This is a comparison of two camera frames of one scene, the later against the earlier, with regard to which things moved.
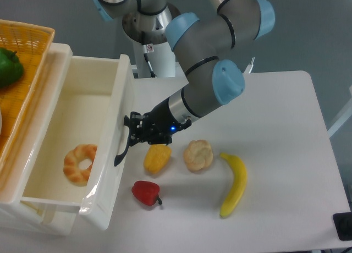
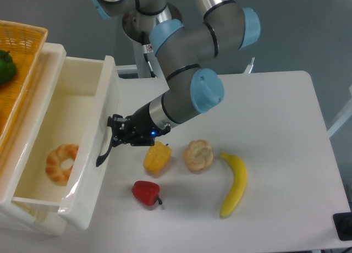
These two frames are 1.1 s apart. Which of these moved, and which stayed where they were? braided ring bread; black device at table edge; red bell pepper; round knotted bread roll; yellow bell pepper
Moved: braided ring bread
Stayed: black device at table edge; red bell pepper; yellow bell pepper; round knotted bread roll
